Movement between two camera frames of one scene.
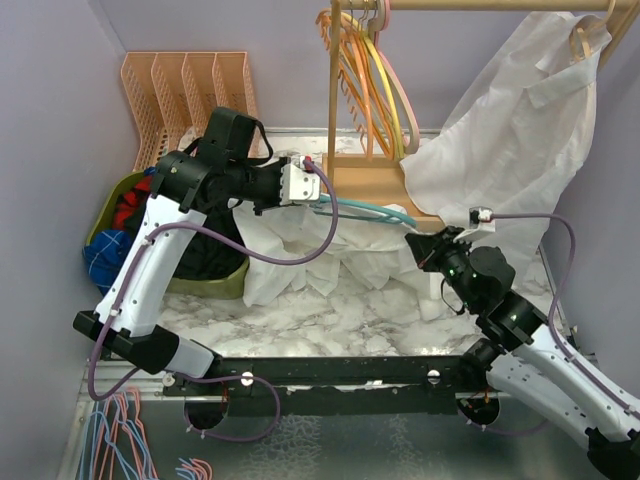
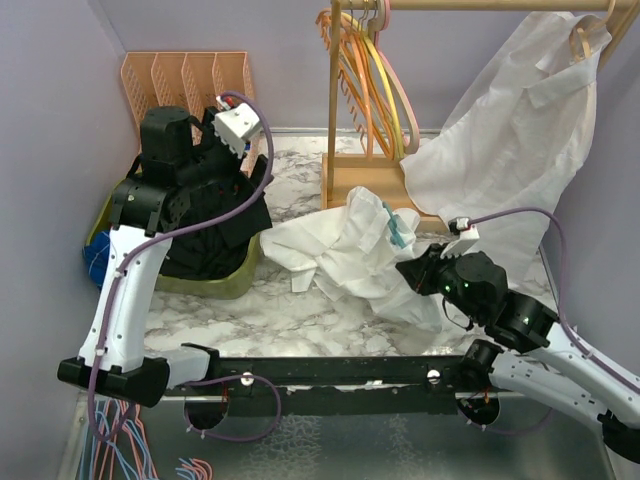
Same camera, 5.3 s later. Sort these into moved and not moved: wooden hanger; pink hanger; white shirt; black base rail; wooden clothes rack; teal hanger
Moved: white shirt; teal hanger
Not moved: pink hanger; wooden clothes rack; black base rail; wooden hanger
